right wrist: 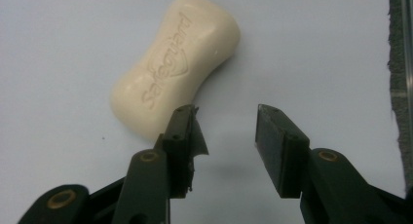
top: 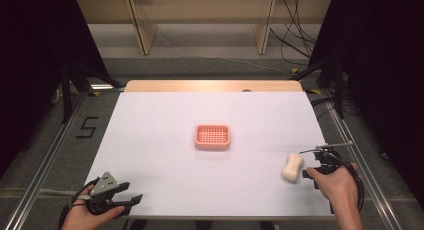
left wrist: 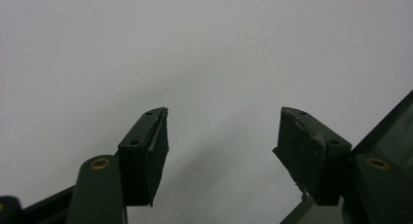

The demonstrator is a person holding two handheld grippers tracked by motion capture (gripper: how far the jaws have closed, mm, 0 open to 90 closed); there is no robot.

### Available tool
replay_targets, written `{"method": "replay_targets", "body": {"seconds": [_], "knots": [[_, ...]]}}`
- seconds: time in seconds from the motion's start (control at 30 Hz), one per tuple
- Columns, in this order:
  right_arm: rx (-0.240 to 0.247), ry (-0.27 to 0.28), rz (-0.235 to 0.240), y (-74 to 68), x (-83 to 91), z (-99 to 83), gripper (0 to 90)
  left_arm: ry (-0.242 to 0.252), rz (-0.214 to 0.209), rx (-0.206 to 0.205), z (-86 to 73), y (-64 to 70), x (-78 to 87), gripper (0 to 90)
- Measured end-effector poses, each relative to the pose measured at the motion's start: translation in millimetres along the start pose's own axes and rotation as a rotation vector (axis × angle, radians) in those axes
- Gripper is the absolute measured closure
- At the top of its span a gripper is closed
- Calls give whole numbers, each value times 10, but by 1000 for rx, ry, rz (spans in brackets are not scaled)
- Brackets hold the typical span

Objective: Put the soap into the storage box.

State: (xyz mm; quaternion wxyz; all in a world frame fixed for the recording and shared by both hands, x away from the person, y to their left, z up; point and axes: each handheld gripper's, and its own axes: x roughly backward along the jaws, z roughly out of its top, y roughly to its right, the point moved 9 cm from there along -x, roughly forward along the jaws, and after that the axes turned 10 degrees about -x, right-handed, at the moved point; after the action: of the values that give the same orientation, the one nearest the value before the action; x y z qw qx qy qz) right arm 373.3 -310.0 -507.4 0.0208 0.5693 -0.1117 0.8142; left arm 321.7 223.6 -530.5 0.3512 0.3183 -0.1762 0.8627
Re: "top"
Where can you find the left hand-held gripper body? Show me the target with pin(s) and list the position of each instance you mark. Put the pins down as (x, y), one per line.
(104, 184)

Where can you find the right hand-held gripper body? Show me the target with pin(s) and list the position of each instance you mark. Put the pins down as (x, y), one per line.
(328, 160)

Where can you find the cream soap bar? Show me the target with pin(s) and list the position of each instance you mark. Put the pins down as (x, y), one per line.
(292, 166)

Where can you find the pink soap dish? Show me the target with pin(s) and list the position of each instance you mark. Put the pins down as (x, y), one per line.
(212, 137)

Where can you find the person's right hand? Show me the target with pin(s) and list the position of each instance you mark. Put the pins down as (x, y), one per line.
(340, 186)

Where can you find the person's left hand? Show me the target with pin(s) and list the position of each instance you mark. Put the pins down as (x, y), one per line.
(81, 216)

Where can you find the yellow tape piece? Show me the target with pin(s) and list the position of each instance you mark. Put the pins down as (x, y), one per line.
(294, 70)
(95, 94)
(313, 91)

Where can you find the black tripod stand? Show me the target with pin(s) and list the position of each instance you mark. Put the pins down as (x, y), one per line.
(66, 90)
(339, 90)

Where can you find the white table cover sheet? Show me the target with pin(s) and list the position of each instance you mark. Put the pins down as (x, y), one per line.
(200, 176)

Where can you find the black curtain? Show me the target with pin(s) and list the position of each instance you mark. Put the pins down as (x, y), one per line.
(26, 56)
(393, 56)

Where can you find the beige wooden shelf unit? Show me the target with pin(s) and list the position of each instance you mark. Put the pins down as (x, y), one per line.
(144, 30)

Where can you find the aluminium floor rail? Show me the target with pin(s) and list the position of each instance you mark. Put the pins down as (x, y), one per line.
(380, 201)
(43, 171)

